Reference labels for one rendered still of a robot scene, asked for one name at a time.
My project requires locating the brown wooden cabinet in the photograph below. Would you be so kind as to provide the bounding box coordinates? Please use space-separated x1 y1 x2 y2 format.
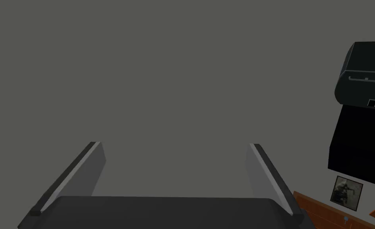
292 190 375 229

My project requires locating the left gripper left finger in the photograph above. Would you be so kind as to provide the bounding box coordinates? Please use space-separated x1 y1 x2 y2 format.
29 141 107 217

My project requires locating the framed dark picture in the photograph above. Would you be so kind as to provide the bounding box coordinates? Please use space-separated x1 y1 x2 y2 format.
330 175 364 212

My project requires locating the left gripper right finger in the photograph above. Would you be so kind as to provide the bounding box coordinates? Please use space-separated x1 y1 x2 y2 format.
245 143 304 220

